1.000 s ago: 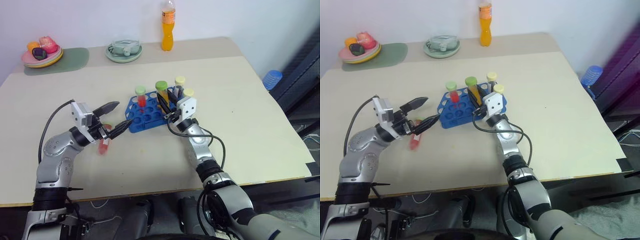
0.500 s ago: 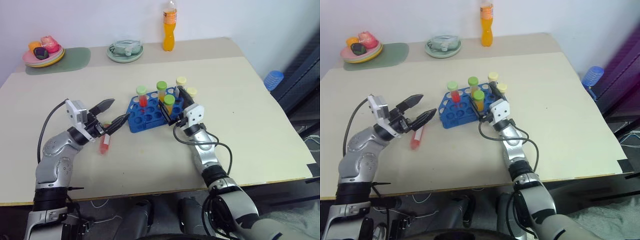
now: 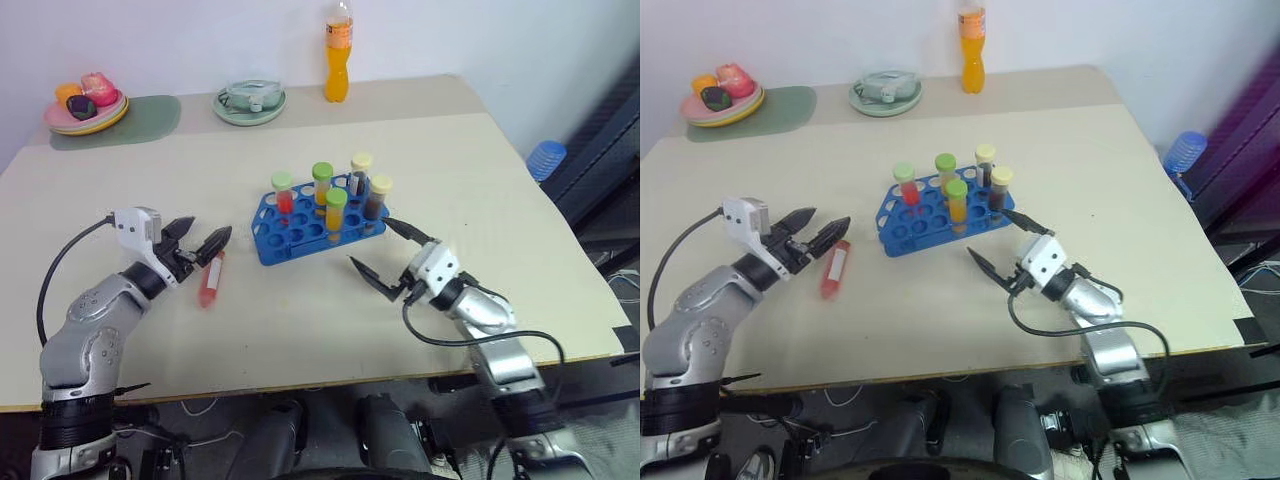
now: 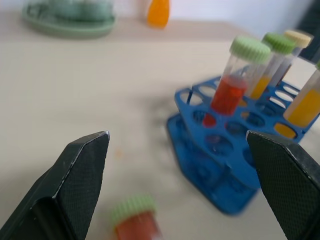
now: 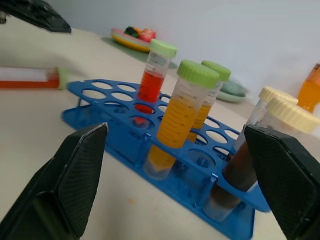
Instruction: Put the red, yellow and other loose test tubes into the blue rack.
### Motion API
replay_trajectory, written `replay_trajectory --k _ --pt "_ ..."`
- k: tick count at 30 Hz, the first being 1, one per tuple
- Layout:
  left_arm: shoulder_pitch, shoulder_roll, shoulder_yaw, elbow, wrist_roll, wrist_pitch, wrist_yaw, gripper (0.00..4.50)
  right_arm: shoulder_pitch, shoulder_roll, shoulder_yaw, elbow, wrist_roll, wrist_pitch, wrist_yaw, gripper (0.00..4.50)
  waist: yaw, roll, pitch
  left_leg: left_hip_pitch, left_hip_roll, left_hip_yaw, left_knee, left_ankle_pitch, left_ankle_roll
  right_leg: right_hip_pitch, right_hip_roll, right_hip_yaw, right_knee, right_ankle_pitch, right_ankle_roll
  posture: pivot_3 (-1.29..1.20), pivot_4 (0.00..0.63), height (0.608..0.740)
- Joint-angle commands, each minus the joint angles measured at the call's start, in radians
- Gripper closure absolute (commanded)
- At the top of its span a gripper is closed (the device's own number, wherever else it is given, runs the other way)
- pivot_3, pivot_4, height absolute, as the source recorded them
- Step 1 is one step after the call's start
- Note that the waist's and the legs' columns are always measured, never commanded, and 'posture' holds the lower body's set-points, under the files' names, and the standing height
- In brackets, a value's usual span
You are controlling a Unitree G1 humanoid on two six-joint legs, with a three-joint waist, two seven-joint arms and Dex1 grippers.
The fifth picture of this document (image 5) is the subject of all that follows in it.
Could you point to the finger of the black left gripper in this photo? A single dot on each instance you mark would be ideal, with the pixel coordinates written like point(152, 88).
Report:
point(37, 12)

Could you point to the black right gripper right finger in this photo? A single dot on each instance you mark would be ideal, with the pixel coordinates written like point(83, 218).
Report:
point(287, 175)

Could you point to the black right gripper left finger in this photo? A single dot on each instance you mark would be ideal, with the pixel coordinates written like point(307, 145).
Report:
point(65, 180)

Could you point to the blue test tube rack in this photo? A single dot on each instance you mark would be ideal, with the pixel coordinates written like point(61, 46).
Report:
point(125, 146)

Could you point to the brown liquid tube cream cap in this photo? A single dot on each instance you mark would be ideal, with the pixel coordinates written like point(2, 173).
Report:
point(275, 94)
point(240, 170)

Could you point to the red liquid tube green cap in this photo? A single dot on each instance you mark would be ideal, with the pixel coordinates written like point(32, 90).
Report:
point(25, 84)
point(151, 85)

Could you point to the pink plate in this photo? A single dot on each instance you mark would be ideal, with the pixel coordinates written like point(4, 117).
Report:
point(118, 31)

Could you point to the orange drink bottle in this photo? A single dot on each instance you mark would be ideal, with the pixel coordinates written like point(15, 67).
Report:
point(310, 92)

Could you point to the light green plate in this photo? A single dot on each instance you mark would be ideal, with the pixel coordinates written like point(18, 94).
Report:
point(231, 98)

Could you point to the yellow plate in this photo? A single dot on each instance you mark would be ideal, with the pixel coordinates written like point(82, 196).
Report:
point(127, 44)

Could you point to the black and green toy fruit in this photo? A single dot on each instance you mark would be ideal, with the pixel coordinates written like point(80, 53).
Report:
point(131, 31)

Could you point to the dark green bowl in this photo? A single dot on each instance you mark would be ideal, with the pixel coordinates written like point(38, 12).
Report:
point(232, 88)

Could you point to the yellow liquid tube green cap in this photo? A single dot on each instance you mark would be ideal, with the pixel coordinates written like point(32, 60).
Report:
point(203, 115)
point(177, 120)

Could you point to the green place mat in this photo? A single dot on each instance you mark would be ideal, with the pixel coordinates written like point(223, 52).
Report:
point(136, 55)

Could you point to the red toy strawberry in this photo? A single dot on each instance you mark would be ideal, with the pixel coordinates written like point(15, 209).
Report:
point(147, 35)

